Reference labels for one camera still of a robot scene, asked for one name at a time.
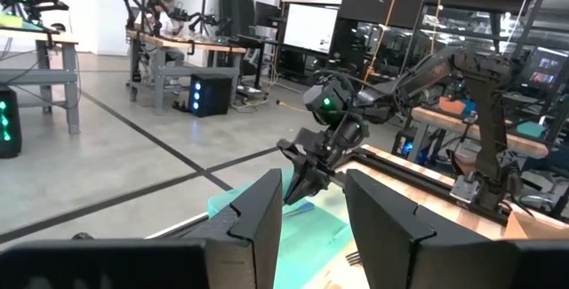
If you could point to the computer tower blue lights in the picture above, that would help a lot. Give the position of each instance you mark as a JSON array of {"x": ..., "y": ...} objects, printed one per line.
[{"x": 213, "y": 98}]

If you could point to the orange plastic bin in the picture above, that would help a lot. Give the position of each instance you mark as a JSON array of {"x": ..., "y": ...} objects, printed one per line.
[{"x": 451, "y": 106}]

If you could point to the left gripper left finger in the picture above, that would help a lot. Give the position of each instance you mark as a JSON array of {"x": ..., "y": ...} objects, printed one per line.
[{"x": 249, "y": 235}]

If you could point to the computer tower green lights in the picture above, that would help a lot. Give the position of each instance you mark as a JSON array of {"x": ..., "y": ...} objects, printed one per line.
[{"x": 13, "y": 138}]

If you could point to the person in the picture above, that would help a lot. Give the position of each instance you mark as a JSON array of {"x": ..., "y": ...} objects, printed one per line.
[{"x": 166, "y": 22}]

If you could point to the wooden top workbench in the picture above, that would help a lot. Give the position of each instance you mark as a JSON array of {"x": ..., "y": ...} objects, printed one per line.
[{"x": 200, "y": 71}]

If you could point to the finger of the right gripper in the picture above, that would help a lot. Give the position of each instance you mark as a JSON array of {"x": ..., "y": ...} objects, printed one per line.
[
  {"x": 298, "y": 182},
  {"x": 321, "y": 181}
]

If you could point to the lit monitor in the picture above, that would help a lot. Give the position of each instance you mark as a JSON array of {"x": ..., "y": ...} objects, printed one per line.
[{"x": 549, "y": 69}]

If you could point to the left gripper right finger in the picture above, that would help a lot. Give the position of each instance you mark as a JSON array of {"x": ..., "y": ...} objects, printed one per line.
[{"x": 391, "y": 244}]

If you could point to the teal plastic bin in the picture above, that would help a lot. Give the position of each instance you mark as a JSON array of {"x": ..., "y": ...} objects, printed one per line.
[
  {"x": 531, "y": 130},
  {"x": 311, "y": 235}
]

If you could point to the iridescent blue fork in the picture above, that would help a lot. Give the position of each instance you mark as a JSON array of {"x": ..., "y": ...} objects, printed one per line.
[{"x": 302, "y": 209}]

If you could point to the grey workbench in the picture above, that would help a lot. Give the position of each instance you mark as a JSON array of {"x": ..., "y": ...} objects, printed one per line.
[{"x": 26, "y": 75}]

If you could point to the white screen monitor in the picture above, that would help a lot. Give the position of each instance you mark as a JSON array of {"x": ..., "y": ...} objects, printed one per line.
[{"x": 311, "y": 29}]

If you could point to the black monitor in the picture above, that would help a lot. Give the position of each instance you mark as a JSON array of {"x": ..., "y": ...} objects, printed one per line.
[{"x": 242, "y": 13}]

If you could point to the background black robot arm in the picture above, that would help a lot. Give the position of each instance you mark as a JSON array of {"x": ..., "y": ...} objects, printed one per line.
[
  {"x": 133, "y": 11},
  {"x": 40, "y": 3},
  {"x": 200, "y": 15}
]

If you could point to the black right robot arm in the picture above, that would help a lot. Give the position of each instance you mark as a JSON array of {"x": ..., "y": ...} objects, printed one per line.
[{"x": 486, "y": 102}]

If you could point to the wooden table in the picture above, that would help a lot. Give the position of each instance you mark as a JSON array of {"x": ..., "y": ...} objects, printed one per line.
[{"x": 444, "y": 122}]

